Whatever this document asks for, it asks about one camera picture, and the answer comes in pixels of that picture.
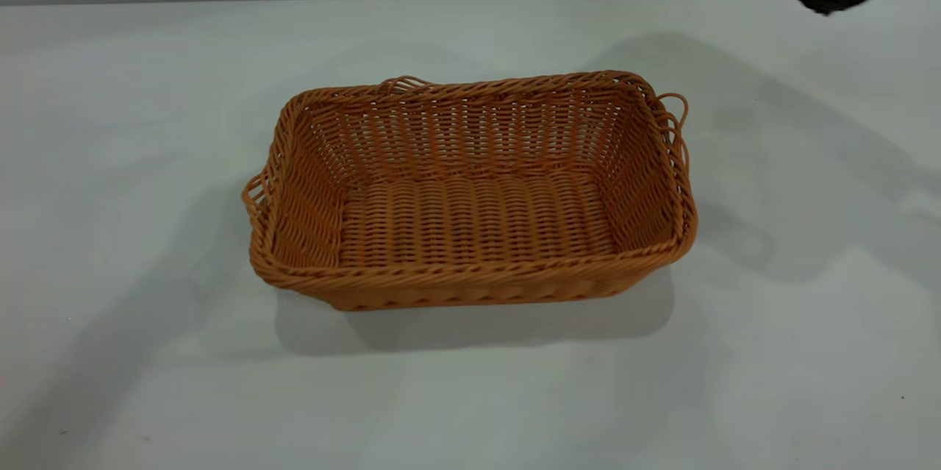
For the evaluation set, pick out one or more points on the light brown wicker basket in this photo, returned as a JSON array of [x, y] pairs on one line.
[[478, 227]]

